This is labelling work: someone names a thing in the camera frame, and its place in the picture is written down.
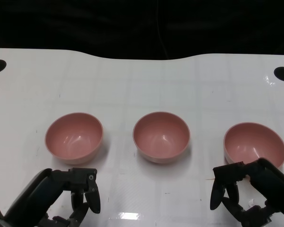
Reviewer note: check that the pink plastic bowl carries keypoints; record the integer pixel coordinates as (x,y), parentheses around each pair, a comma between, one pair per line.
(253,144)
(161,137)
(73,139)

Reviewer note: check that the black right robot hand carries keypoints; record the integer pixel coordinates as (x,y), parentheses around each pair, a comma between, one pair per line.
(267,179)

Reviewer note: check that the black backdrop cloth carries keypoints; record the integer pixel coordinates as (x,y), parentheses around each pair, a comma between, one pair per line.
(85,23)

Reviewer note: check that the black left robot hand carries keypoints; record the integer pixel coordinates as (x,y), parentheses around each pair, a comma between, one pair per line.
(45,189)

